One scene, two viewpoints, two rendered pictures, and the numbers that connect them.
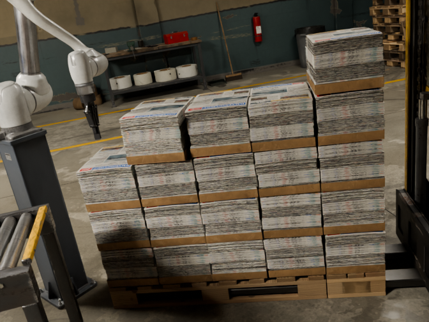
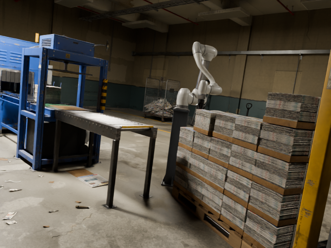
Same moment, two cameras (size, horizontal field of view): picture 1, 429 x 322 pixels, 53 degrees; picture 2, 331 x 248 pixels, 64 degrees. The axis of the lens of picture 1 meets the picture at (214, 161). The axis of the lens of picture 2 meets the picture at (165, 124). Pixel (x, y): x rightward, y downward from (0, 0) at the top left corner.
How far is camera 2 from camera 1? 167 cm
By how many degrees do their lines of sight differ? 53
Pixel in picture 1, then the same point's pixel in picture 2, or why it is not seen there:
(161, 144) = (204, 124)
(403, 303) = not seen: outside the picture
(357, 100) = (280, 131)
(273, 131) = (241, 135)
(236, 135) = (228, 131)
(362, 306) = not seen: outside the picture
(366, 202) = (271, 201)
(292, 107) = (251, 124)
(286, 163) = (242, 155)
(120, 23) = not seen: outside the picture
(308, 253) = (238, 216)
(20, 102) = (184, 96)
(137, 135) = (199, 117)
